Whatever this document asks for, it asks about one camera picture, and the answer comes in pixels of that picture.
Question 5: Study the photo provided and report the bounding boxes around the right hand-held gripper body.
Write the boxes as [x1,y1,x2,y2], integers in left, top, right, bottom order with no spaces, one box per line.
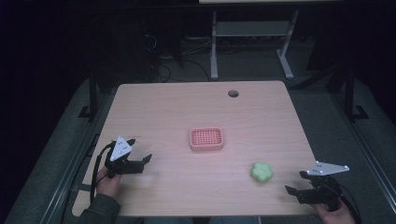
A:
[297,161,350,212]

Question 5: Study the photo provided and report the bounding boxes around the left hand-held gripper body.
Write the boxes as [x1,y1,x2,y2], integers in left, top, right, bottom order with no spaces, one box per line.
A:
[104,135,146,179]

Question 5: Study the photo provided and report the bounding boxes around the green flower-shaped soap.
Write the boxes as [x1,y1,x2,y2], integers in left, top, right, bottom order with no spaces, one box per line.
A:
[250,161,274,184]

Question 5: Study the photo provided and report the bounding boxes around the pink soap dish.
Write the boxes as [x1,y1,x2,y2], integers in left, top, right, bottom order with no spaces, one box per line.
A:
[189,126,225,152]

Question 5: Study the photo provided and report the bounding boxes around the person's right hand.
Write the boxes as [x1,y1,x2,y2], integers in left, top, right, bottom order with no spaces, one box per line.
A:
[312,199,357,224]

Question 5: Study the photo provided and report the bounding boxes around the person's left hand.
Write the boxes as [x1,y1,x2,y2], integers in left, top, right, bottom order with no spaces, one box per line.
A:
[95,166,123,199]

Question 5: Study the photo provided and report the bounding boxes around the black metal stand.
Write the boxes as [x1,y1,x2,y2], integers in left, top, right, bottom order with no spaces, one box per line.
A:
[343,63,370,123]
[78,66,101,121]

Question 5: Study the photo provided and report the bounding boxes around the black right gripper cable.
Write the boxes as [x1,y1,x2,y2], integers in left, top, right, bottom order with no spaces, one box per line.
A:
[337,182,362,224]

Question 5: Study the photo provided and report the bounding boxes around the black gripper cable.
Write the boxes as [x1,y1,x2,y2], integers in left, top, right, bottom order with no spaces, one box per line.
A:
[89,141,119,203]
[337,182,362,224]

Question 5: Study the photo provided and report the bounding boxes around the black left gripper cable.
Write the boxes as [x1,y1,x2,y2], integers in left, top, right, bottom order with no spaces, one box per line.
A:
[89,141,119,203]

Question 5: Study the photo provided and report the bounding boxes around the grey metal rail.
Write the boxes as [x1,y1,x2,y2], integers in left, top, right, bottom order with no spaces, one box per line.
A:
[330,92,396,206]
[38,92,110,224]

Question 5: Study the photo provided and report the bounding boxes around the black floor cables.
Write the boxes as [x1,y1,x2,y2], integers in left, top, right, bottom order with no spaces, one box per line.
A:
[144,33,213,83]

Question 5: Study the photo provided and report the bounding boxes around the white metal desk frame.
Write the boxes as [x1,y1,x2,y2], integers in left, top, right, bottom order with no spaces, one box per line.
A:
[199,0,344,80]

